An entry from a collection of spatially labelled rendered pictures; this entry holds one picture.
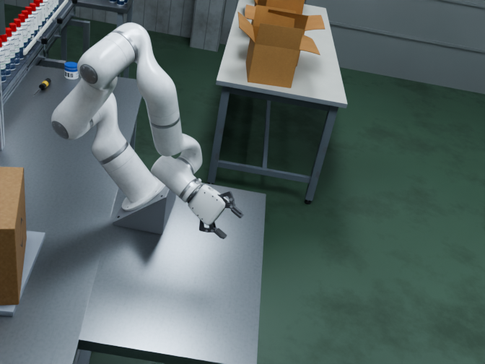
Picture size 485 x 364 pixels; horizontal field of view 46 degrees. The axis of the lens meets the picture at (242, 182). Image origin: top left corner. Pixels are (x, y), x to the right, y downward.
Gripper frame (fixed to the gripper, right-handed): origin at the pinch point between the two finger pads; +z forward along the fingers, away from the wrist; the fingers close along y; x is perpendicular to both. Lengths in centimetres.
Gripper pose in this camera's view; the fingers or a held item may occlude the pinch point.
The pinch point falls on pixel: (231, 224)
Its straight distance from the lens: 183.8
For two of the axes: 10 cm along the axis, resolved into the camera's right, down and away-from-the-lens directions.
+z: 7.6, 6.4, -1.1
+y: -5.9, 7.5, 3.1
